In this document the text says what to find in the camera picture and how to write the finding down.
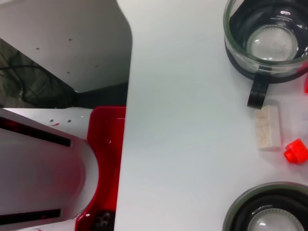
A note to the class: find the white building brick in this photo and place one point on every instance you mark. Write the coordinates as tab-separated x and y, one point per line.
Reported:
267	130

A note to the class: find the white panel with holes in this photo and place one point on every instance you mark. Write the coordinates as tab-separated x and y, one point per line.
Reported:
72	36

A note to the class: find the small red building block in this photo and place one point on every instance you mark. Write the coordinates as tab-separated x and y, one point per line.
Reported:
296	152

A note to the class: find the glass teacup black base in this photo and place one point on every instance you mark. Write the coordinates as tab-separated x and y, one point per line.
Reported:
240	211
272	45

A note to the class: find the red white robot base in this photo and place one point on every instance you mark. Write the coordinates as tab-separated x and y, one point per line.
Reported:
106	144

